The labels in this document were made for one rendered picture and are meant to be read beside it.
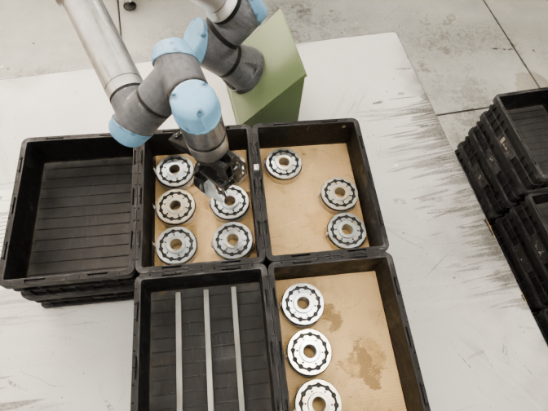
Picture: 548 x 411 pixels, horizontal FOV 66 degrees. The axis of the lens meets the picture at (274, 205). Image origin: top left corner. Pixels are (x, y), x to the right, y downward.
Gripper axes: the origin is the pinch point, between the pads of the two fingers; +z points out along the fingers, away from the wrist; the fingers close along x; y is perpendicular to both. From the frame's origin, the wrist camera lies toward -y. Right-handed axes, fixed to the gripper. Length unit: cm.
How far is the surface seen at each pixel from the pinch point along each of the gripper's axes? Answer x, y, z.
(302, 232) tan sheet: 7.8, 20.0, 18.2
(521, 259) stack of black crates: 70, 87, 81
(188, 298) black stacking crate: -24.2, 8.9, 14.4
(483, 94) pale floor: 169, 35, 122
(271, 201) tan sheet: 9.4, 7.8, 18.4
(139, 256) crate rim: -24.0, -3.9, 4.2
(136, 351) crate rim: -38.7, 11.1, 2.4
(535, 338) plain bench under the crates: 27, 86, 34
